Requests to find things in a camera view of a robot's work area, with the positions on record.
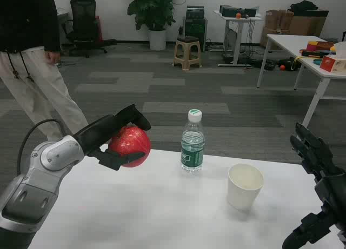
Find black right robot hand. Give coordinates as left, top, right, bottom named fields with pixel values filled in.
left=282, top=122, right=346, bottom=249

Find red apple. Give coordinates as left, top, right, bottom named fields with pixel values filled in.
left=108, top=125, right=151, bottom=168

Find red tissue box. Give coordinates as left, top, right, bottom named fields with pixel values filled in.
left=320, top=55, right=346, bottom=73

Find black box on tower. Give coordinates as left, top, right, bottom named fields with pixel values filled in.
left=186, top=5, right=205, bottom=18

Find black gear with yellow strap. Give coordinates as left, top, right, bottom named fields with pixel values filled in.
left=278, top=56, right=302, bottom=71

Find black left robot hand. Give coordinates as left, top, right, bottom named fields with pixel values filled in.
left=72, top=104, right=152, bottom=171

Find beige plastic stool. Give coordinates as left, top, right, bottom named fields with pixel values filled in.
left=172, top=36, right=203, bottom=71

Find small white standing desk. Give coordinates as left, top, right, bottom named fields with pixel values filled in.
left=212, top=10, right=264, bottom=68

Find low cardboard box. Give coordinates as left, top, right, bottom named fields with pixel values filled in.
left=259, top=26, right=291, bottom=49

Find white plastic bag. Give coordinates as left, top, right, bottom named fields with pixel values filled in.
left=330, top=41, right=346, bottom=57

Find large white table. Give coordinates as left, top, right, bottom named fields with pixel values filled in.
left=256, top=34, right=346, bottom=128

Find large black equipment box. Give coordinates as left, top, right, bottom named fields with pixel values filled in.
left=219, top=5, right=241, bottom=17

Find black and yellow tool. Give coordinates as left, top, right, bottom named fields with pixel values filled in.
left=301, top=49, right=337, bottom=58

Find potted plant white pot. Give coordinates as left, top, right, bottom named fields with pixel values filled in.
left=125, top=0, right=176, bottom=51

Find white paper cup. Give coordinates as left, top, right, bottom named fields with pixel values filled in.
left=227, top=163, right=264, bottom=211

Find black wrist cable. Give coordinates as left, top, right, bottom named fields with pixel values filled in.
left=16, top=118, right=71, bottom=177

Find black bag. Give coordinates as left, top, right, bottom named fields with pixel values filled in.
left=287, top=0, right=330, bottom=17

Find red panel behind chair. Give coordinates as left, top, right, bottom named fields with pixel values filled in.
left=95, top=15, right=104, bottom=42

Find orange flat box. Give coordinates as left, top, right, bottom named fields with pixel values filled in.
left=316, top=41, right=336, bottom=51

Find tall open cardboard box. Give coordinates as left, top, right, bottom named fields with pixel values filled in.
left=265, top=9, right=295, bottom=31

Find wide cardboard box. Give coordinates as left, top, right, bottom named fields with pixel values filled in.
left=289, top=15, right=327, bottom=37

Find black floor equipment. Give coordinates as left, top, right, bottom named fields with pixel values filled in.
left=251, top=59, right=277, bottom=71

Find person black top beige trousers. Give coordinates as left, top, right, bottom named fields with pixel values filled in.
left=0, top=0, right=90, bottom=142

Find black office chair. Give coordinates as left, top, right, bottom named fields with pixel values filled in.
left=64, top=0, right=117, bottom=58

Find black computer tower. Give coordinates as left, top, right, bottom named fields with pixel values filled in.
left=183, top=16, right=208, bottom=46

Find clear water bottle green label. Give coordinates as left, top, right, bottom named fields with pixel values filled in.
left=180, top=108, right=205, bottom=173

